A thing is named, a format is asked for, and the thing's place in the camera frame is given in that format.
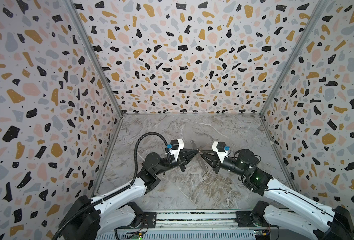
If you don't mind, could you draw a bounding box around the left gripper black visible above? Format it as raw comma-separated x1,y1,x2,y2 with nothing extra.
154,149,198,177

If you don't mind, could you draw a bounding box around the metal keyring plate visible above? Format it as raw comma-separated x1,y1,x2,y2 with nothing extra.
191,140,208,171

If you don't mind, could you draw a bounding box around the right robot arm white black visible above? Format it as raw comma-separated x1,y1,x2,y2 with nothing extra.
201,147,354,240

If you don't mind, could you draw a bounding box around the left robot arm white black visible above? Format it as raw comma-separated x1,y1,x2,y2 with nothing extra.
53,149,200,240

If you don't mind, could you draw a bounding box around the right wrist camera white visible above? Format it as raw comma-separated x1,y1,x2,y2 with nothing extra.
212,141,231,163

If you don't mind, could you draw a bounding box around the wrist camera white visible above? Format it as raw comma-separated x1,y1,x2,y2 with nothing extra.
166,139,185,161
212,141,231,163

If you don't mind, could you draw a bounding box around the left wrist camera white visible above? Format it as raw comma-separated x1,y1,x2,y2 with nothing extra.
166,139,185,161

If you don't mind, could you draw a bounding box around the left black corrugated cable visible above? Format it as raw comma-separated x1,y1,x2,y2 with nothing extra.
51,132,169,240

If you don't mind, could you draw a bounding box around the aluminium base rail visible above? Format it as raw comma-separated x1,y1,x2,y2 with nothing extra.
134,209,285,233

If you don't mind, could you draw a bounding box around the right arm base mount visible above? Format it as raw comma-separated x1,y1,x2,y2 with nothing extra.
235,201,277,228

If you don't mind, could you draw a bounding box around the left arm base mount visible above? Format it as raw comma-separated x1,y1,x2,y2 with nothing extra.
117,202,157,229

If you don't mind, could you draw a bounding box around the perforated cable tray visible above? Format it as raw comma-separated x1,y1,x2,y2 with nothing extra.
95,230,257,240

